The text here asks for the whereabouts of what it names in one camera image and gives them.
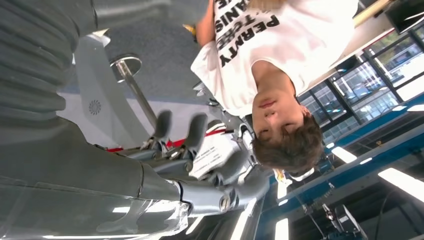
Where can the person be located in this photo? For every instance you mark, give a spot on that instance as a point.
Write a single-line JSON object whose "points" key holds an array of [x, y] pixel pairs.
{"points": [[298, 49]]}

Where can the yellow floor tape mark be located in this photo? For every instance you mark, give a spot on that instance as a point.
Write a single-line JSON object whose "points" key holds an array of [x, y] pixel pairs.
{"points": [[189, 29]]}

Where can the black monitor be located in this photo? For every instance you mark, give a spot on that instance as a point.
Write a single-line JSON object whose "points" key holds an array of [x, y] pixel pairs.
{"points": [[405, 15]]}

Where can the white ceiling light panel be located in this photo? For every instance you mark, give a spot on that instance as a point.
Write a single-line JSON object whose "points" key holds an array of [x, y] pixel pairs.
{"points": [[344, 154], [281, 230], [402, 184]]}

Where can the grey kiosk stand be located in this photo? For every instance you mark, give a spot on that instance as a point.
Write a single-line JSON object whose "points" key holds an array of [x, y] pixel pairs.
{"points": [[96, 109]]}

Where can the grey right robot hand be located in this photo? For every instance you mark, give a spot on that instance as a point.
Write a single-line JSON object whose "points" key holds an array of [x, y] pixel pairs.
{"points": [[82, 185]]}

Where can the chrome stanchion post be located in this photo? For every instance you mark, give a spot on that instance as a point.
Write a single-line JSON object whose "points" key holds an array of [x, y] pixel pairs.
{"points": [[127, 68]]}

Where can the glass window wall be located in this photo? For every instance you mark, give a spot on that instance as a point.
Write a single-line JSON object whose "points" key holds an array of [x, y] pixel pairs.
{"points": [[364, 86]]}

